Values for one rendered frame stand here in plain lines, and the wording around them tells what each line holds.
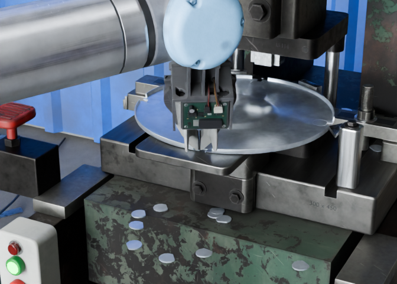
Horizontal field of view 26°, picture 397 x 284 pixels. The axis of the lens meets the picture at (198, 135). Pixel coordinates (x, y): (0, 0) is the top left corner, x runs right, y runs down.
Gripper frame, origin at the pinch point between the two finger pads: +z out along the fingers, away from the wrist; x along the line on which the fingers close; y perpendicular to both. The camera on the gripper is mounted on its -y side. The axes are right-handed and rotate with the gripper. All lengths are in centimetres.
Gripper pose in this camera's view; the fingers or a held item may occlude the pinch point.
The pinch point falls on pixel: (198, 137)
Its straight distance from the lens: 112.9
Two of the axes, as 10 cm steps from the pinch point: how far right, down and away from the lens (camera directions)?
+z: -0.1, 7.0, 7.2
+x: 10.0, -0.2, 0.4
